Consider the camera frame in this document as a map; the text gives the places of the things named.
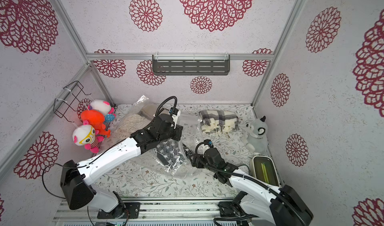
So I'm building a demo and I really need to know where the black white houndstooth scarf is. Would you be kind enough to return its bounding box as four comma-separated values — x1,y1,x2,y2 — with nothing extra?
155,139,189,179

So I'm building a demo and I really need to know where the clear plastic vacuum bag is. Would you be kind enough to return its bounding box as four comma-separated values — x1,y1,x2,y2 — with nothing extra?
108,95,203,180

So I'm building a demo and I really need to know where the grey cream plaid scarf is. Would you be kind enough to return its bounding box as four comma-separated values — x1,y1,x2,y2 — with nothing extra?
199,110,240,134

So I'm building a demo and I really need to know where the beige brown fringed scarf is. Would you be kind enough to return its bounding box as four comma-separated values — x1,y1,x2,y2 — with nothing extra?
138,103,158,120

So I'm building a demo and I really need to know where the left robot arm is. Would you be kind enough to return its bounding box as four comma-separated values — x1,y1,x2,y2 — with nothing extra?
60,112,183,218

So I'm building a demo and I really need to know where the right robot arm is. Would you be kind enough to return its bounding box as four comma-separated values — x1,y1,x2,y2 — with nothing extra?
189,147,314,226

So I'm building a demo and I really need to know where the cream knitted scarf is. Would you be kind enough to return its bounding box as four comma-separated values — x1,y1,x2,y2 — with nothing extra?
111,114,150,144

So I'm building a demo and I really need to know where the white box with green inside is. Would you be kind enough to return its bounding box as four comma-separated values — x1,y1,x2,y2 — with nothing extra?
250,155,281,187

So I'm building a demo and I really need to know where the grey raccoon plush toy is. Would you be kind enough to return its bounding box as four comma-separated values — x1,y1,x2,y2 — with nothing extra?
242,116,268,156

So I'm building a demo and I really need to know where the white pink plush toy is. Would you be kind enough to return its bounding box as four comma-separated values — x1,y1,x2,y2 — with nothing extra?
88,99,116,123

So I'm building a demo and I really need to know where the red orange plush toy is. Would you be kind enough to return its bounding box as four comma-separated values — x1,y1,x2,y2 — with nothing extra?
81,110,111,138

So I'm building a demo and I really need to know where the white plush doll with glasses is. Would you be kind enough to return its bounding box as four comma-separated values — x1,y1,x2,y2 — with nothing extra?
72,124,104,153

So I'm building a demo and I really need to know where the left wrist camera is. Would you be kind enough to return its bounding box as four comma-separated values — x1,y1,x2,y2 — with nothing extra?
169,107,181,125

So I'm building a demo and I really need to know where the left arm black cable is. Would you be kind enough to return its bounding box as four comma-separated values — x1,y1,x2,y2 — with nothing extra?
154,96,178,117

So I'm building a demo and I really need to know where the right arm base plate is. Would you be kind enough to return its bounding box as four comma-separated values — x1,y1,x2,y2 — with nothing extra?
218,201,251,218

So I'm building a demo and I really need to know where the grey wall shelf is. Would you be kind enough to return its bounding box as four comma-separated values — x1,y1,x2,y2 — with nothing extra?
152,54,231,76

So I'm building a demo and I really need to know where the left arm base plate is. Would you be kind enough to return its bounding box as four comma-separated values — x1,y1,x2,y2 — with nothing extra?
97,202,141,220

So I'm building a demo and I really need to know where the black wire basket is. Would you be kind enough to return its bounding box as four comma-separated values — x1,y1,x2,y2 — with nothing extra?
53,81,93,123

